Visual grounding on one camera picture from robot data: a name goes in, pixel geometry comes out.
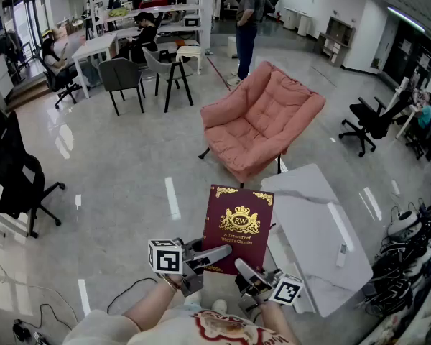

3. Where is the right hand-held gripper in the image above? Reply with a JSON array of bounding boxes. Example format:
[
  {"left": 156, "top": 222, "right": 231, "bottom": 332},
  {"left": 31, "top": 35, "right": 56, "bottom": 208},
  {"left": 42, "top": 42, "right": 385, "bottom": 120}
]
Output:
[{"left": 234, "top": 258, "right": 305, "bottom": 312}]

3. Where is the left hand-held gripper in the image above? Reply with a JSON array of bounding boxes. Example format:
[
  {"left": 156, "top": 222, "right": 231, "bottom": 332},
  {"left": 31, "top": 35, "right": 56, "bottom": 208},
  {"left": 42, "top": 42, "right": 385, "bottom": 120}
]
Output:
[{"left": 147, "top": 237, "right": 233, "bottom": 298}]

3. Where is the maroon book with gold crest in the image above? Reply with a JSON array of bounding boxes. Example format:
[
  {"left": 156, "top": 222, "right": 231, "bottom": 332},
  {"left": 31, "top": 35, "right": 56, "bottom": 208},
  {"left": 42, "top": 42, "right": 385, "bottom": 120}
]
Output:
[{"left": 201, "top": 184, "right": 275, "bottom": 276}]

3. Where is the pink cushioned armchair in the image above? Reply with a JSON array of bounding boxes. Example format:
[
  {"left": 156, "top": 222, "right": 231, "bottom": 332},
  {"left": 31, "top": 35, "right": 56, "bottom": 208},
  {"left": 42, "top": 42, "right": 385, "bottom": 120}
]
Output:
[{"left": 198, "top": 60, "right": 327, "bottom": 189}]

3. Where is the person's right forearm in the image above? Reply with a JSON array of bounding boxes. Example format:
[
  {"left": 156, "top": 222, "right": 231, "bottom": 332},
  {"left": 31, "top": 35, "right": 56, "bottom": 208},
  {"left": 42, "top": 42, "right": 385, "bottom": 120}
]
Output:
[{"left": 260, "top": 300, "right": 300, "bottom": 345}]

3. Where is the person's left forearm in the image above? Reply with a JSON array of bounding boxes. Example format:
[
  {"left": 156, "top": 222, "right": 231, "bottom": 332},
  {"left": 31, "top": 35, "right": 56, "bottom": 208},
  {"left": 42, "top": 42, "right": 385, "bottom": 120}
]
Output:
[{"left": 124, "top": 277, "right": 182, "bottom": 332}]

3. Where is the white marble coffee table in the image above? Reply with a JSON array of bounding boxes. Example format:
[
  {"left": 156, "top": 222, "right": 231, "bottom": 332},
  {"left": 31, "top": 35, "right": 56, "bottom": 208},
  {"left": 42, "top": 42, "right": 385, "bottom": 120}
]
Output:
[{"left": 260, "top": 162, "right": 374, "bottom": 318}]

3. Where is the person's cream printed shirt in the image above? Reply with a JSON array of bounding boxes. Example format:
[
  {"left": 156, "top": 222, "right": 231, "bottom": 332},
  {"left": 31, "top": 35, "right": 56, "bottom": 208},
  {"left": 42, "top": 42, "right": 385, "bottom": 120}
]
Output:
[{"left": 62, "top": 305, "right": 299, "bottom": 345}]

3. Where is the white remote control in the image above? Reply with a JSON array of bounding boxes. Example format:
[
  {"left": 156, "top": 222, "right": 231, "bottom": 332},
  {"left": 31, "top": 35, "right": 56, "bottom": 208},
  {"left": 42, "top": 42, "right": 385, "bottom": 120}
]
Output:
[{"left": 335, "top": 243, "right": 348, "bottom": 268}]

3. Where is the white round device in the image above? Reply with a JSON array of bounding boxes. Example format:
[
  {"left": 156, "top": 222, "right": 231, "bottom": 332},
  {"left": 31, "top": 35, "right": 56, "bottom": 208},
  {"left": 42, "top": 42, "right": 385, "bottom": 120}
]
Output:
[{"left": 387, "top": 210, "right": 421, "bottom": 237}]

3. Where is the black office chair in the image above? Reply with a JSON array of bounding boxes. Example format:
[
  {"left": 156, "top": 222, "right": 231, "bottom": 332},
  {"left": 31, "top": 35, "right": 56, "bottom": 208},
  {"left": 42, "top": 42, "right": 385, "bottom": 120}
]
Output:
[
  {"left": 34, "top": 45, "right": 83, "bottom": 110},
  {"left": 338, "top": 90, "right": 414, "bottom": 158},
  {"left": 0, "top": 110, "right": 66, "bottom": 239}
]

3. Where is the light grey dining chair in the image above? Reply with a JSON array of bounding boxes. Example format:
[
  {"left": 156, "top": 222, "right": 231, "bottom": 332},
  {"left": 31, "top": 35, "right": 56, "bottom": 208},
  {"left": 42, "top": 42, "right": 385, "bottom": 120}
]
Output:
[{"left": 142, "top": 46, "right": 195, "bottom": 114}]

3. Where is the dark grey dining chair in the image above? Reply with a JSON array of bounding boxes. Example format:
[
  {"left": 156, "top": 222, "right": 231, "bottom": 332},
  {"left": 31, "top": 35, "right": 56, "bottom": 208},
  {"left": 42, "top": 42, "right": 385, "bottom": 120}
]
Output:
[{"left": 98, "top": 57, "right": 147, "bottom": 117}]

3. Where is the cream stool with curved legs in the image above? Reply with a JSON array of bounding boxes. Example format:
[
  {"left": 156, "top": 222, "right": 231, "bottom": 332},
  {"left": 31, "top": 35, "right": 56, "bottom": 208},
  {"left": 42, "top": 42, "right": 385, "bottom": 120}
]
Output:
[{"left": 175, "top": 45, "right": 203, "bottom": 76}]

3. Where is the black power adapter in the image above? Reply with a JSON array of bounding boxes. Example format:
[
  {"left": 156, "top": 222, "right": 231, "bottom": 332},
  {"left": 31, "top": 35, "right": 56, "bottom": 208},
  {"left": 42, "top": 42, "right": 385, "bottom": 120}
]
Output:
[{"left": 12, "top": 318, "right": 51, "bottom": 345}]

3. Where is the white desk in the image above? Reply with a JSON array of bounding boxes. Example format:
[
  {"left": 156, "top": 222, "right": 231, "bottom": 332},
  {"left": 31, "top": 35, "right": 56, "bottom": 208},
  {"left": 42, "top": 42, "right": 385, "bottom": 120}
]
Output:
[{"left": 70, "top": 32, "right": 119, "bottom": 99}]

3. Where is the white shelving unit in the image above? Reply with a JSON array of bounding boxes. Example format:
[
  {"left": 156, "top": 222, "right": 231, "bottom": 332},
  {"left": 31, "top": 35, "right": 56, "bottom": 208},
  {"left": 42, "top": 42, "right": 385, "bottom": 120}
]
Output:
[{"left": 87, "top": 0, "right": 215, "bottom": 55}]

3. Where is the white cabinet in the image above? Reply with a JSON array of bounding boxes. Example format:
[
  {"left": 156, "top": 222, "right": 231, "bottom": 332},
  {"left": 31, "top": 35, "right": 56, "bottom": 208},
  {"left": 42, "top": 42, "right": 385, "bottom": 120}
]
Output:
[{"left": 283, "top": 6, "right": 313, "bottom": 37}]

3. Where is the wooden cabinet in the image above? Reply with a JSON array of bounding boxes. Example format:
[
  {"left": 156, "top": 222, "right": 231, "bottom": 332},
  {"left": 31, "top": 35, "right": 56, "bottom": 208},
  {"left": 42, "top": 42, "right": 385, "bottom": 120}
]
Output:
[{"left": 318, "top": 16, "right": 356, "bottom": 68}]

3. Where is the gold wrist bracelet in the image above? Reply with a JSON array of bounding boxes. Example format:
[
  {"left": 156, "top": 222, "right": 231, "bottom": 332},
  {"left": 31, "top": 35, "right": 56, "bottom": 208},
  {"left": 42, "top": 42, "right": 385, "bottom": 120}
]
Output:
[{"left": 163, "top": 275, "right": 183, "bottom": 293}]

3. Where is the black floor cable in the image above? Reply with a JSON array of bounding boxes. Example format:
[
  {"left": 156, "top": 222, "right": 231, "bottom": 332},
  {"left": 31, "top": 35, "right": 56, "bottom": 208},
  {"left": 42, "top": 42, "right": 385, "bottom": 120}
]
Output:
[{"left": 106, "top": 277, "right": 159, "bottom": 315}]

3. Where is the pile of black cables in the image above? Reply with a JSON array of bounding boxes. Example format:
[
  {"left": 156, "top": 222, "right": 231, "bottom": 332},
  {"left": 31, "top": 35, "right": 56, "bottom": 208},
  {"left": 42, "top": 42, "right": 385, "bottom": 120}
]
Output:
[{"left": 366, "top": 181, "right": 431, "bottom": 319}]

